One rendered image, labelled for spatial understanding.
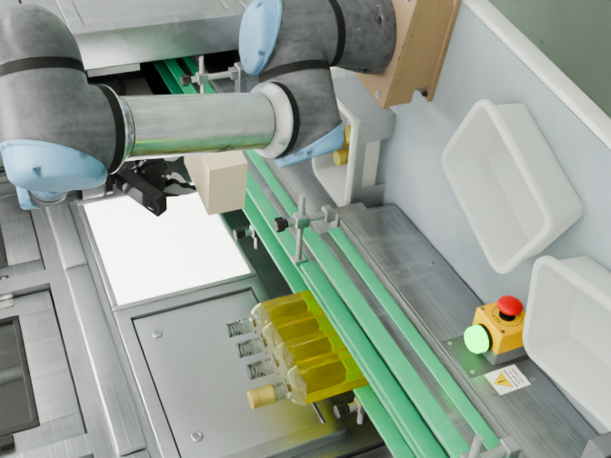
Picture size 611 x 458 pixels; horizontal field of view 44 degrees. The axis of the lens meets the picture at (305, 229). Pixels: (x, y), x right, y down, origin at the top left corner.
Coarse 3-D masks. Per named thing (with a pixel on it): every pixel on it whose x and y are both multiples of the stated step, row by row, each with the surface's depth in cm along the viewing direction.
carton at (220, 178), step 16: (192, 160) 148; (208, 160) 139; (224, 160) 140; (240, 160) 140; (192, 176) 152; (208, 176) 139; (224, 176) 140; (240, 176) 142; (208, 192) 142; (224, 192) 143; (240, 192) 145; (208, 208) 145; (224, 208) 146; (240, 208) 148
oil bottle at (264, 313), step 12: (276, 300) 147; (288, 300) 148; (300, 300) 148; (312, 300) 148; (252, 312) 145; (264, 312) 145; (276, 312) 145; (288, 312) 145; (300, 312) 146; (264, 324) 143
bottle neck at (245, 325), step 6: (246, 318) 145; (228, 324) 143; (234, 324) 144; (240, 324) 144; (246, 324) 144; (252, 324) 144; (228, 330) 145; (234, 330) 143; (240, 330) 144; (246, 330) 144; (252, 330) 145; (234, 336) 144
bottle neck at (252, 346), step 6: (240, 342) 140; (246, 342) 140; (252, 342) 140; (258, 342) 140; (240, 348) 139; (246, 348) 139; (252, 348) 139; (258, 348) 140; (264, 348) 140; (240, 354) 139; (246, 354) 139; (252, 354) 141
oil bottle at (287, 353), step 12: (300, 336) 140; (312, 336) 140; (324, 336) 140; (336, 336) 140; (276, 348) 137; (288, 348) 137; (300, 348) 137; (312, 348) 137; (324, 348) 137; (336, 348) 138; (276, 360) 136; (288, 360) 135; (300, 360) 135; (276, 372) 137
